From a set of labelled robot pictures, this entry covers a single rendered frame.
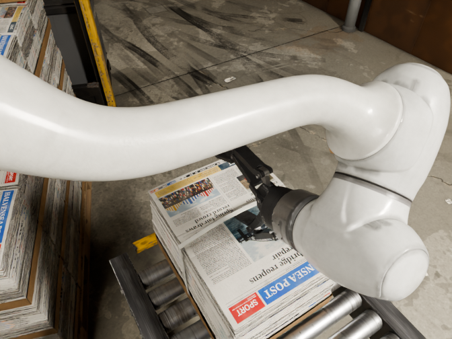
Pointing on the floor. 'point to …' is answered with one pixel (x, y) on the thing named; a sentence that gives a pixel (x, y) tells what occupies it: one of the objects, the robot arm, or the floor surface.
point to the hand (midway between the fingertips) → (231, 183)
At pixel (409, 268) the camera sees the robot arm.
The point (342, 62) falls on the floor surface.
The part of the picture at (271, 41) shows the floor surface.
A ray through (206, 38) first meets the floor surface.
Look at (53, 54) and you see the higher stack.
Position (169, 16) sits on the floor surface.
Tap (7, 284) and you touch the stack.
